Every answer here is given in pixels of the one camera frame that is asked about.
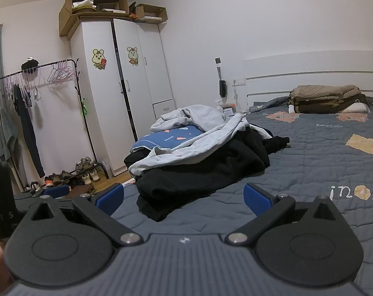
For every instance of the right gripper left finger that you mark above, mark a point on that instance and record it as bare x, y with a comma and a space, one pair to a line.
98, 208

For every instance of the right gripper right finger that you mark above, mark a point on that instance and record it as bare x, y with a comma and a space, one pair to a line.
270, 211

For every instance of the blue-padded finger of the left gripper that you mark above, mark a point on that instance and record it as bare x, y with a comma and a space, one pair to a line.
57, 191

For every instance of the white t-shirt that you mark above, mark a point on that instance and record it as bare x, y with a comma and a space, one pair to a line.
197, 149

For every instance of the black clothes pile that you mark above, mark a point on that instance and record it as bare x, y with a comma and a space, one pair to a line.
162, 190

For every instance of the black clothes rack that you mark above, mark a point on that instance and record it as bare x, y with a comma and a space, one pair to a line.
57, 111

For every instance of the shoes on rack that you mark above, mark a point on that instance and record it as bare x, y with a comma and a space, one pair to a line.
85, 173

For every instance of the grey quilted bedspread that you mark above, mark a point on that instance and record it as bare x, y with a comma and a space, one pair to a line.
317, 161

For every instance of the blue patterned pillow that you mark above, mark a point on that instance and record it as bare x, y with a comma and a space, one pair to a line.
167, 139

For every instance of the light grey hoodie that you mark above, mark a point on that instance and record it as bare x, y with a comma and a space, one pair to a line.
203, 117

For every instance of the folded brown blanket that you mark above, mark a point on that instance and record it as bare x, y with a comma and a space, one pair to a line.
320, 99

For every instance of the white wardrobe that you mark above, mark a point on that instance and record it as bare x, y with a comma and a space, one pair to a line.
124, 84

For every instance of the black hat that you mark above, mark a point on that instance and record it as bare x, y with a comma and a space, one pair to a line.
29, 66

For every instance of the white bed headboard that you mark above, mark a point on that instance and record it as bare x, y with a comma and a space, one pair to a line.
274, 76

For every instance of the white pillow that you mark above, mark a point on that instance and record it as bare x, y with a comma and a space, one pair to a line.
357, 107

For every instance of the large cardboard box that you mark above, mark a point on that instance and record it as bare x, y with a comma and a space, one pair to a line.
74, 11

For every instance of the small cardboard box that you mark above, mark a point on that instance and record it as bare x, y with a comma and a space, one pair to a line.
145, 13

